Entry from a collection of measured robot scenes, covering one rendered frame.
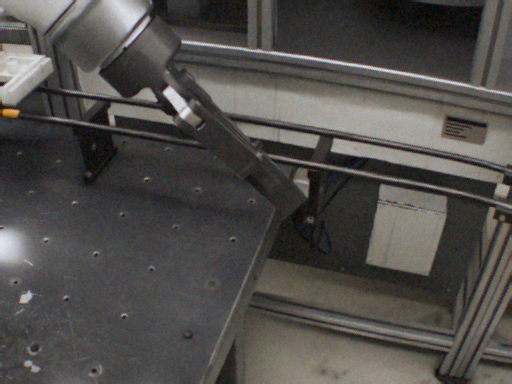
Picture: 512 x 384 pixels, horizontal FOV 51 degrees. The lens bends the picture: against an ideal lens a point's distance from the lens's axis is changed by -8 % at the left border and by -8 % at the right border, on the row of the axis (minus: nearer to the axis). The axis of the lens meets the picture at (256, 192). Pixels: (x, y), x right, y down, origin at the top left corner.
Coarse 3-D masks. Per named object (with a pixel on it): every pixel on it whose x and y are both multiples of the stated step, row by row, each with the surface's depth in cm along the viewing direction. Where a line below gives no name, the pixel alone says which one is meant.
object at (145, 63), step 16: (144, 32) 46; (160, 32) 47; (128, 48) 46; (144, 48) 46; (160, 48) 47; (176, 48) 48; (112, 64) 46; (128, 64) 46; (144, 64) 47; (160, 64) 47; (112, 80) 48; (128, 80) 47; (144, 80) 47; (160, 80) 47; (176, 80) 48; (128, 96) 49; (160, 96) 48; (192, 96) 49; (176, 112) 50
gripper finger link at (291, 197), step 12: (264, 156) 55; (276, 168) 56; (252, 180) 56; (288, 180) 57; (264, 192) 57; (276, 192) 57; (288, 192) 57; (300, 192) 58; (276, 204) 58; (288, 204) 58; (300, 204) 58
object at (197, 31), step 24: (168, 0) 105; (192, 0) 104; (216, 0) 102; (240, 0) 101; (168, 24) 109; (192, 24) 107; (216, 24) 106; (240, 24) 104; (504, 48) 91; (504, 72) 94
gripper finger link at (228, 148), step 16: (208, 112) 48; (192, 128) 48; (208, 128) 49; (224, 128) 49; (208, 144) 49; (224, 144) 50; (240, 144) 51; (224, 160) 51; (240, 160) 52; (256, 160) 52; (240, 176) 53
